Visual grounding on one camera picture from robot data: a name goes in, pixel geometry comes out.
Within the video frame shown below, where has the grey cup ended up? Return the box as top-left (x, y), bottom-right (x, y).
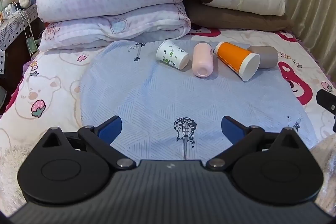
top-left (247, 46), bottom-right (278, 69)

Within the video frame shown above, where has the orange and white cup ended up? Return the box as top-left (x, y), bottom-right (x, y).
top-left (214, 42), bottom-right (261, 82)

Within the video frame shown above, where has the pink plastic cup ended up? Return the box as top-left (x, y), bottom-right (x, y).
top-left (192, 42), bottom-right (214, 78)

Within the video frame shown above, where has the white floral paper cup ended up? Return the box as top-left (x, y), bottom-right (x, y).
top-left (156, 40), bottom-right (190, 70)

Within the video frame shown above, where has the bear print bed sheet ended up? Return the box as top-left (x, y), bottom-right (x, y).
top-left (1, 28), bottom-right (335, 215)

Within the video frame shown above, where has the blue guitar print blanket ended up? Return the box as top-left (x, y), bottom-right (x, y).
top-left (80, 41), bottom-right (318, 161)

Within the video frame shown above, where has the beige curtain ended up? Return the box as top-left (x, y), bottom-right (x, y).
top-left (287, 0), bottom-right (336, 81)

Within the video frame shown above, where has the brown folded blanket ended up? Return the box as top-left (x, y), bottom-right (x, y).
top-left (184, 2), bottom-right (293, 32)

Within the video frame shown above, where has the patterned side table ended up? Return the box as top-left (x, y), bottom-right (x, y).
top-left (1, 4), bottom-right (38, 75)

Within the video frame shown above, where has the white charging cable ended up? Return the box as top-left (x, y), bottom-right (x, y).
top-left (11, 2), bottom-right (39, 57)

